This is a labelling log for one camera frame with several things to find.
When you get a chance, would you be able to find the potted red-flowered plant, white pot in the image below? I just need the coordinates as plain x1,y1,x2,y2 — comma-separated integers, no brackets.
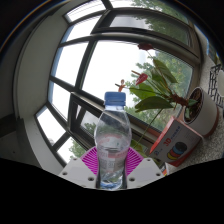
114,42,221,139

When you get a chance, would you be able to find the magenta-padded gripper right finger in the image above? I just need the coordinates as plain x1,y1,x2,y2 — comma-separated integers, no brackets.
124,146,166,190

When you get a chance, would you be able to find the dark-framed bay window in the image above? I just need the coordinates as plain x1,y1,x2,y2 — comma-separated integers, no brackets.
13,0,204,168

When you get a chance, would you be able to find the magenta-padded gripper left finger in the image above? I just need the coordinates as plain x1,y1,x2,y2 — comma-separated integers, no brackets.
58,146,101,190

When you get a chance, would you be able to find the clear blue-capped water bottle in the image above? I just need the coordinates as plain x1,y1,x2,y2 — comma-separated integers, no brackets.
94,91,132,191

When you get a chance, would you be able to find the white red filament box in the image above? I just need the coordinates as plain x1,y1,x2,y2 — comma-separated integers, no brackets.
148,115,204,168

